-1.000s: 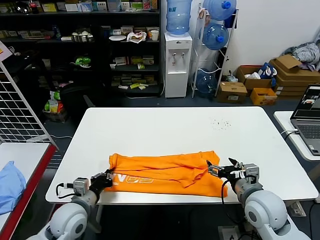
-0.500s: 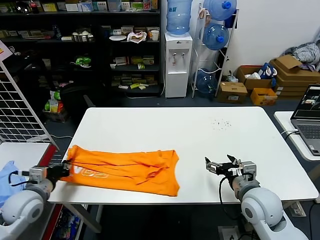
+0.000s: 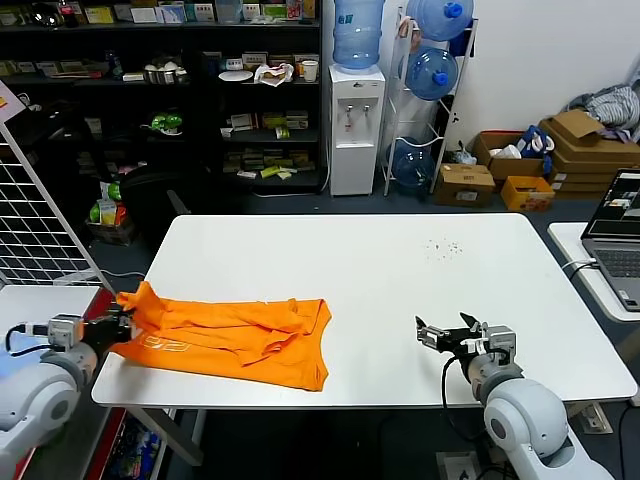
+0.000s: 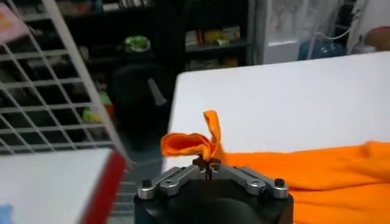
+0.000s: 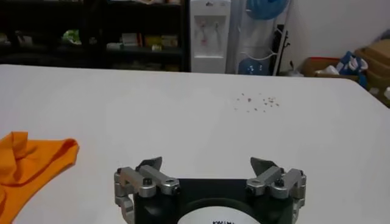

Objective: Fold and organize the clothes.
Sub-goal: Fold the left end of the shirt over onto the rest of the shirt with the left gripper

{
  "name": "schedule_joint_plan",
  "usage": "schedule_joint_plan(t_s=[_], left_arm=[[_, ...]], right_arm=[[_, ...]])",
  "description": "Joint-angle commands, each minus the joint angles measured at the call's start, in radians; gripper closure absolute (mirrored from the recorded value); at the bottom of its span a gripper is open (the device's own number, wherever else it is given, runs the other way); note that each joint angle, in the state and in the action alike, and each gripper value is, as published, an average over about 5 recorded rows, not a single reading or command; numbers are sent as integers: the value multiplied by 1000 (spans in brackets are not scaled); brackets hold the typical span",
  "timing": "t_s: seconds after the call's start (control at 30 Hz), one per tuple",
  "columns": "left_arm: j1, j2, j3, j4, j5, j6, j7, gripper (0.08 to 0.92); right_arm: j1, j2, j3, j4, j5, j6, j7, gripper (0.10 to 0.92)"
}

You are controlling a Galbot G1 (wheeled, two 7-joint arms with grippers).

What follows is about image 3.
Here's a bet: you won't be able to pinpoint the orange printed cardboard box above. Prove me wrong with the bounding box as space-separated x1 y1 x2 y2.
500 175 557 213

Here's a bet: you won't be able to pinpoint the grey floor socket box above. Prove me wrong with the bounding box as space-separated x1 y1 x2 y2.
435 451 484 480

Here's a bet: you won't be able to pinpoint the labelled brown cardboard box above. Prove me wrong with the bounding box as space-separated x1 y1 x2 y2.
433 163 497 209

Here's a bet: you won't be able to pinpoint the blue white box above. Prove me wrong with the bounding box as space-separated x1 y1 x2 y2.
158 2 188 25

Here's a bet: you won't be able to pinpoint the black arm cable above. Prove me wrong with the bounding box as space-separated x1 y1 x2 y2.
4 323 51 359
440 349 496 442

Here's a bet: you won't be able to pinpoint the yellow label box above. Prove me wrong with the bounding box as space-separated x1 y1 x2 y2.
84 5 118 26

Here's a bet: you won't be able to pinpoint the white water dispenser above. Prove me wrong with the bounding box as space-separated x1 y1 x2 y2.
328 64 387 197

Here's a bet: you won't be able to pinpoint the steel bowl of white balls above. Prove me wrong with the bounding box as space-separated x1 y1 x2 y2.
144 59 182 86

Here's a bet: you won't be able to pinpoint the basket of snack packs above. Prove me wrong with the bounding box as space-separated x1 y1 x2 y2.
85 180 137 247

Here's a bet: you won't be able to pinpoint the open brown cardboard box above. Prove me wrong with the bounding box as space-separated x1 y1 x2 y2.
471 131 547 182

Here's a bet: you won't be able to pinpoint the white red box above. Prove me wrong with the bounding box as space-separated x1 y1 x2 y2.
229 113 260 133

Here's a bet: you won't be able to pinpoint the orange t-shirt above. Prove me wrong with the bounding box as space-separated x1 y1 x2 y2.
110 280 334 393

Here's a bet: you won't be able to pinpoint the black shelving unit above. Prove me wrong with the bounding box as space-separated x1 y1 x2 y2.
0 0 324 197

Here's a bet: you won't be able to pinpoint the green toy vegetables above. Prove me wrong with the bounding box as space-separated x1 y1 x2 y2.
141 113 185 138

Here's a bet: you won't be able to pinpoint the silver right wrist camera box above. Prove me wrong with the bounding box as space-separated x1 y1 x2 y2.
480 324 517 370

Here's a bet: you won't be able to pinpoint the red-edged white table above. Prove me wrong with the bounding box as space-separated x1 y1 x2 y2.
0 284 127 480

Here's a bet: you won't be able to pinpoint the white side table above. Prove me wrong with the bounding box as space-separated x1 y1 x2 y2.
547 221 640 361

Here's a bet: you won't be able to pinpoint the white laptop cable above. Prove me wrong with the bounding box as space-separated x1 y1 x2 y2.
561 257 598 274

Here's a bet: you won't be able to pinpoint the grey laptop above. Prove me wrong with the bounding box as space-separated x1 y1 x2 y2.
580 168 640 313

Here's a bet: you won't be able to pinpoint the plastic bag with food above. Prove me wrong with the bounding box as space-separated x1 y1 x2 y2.
253 63 295 90

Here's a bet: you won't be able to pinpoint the pile of striped clothes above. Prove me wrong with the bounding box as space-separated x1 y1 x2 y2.
564 82 640 144

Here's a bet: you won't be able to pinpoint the clear plastic container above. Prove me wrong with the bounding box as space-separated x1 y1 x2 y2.
215 0 245 25

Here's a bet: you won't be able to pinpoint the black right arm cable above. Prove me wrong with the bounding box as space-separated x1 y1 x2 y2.
440 349 496 442

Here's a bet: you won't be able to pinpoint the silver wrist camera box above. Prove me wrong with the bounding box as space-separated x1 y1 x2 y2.
480 324 517 370
47 313 85 352

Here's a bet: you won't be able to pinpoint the white metal jug rack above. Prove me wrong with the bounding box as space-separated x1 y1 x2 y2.
382 7 480 198

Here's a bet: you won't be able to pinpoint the blue water jug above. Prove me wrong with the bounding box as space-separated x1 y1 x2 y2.
332 0 387 71
404 45 460 103
391 136 436 189
405 0 475 43

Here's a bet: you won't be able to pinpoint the white green box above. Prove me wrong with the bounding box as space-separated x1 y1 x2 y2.
185 4 218 24

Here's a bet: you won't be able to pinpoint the teal bottle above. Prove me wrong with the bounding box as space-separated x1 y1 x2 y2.
105 49 125 82

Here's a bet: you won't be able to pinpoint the scattered dark crumbs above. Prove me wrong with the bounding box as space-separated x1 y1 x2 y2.
427 239 464 261

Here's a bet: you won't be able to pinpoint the white wire grid panel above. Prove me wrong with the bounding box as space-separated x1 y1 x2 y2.
0 119 120 302

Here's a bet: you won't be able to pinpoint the cola bottle red label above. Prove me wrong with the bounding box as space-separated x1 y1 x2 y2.
58 0 82 29

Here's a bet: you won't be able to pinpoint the grey power strip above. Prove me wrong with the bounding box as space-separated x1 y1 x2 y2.
579 403 614 434

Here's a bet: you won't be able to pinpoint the black office chair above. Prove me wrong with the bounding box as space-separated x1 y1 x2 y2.
118 163 202 237

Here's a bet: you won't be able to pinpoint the blue bag white handles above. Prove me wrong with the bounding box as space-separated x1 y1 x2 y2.
517 124 557 174

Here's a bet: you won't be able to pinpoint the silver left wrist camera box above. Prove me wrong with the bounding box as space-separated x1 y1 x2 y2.
47 313 85 352

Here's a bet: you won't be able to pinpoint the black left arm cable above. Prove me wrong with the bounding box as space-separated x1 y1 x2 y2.
4 323 51 359

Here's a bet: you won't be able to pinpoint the small clear plastic bag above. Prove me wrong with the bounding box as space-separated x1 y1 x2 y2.
446 141 480 167

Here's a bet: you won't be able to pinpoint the low flat cardboard box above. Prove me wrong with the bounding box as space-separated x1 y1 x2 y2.
551 171 622 195

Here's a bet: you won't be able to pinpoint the wide flat cardboard box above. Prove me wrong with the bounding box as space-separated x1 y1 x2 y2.
549 147 640 176

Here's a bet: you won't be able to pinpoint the beige cloth on rack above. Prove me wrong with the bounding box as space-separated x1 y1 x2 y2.
396 17 423 54

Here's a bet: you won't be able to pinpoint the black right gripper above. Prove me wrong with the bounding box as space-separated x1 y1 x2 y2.
414 312 489 357

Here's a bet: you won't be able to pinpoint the large open-flap cardboard box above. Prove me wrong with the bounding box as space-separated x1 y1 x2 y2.
538 109 640 155

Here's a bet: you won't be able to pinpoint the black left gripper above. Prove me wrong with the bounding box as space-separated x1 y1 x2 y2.
82 308 139 358

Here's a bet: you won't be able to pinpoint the white red yellow sign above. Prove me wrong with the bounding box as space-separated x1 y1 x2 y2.
0 79 30 124

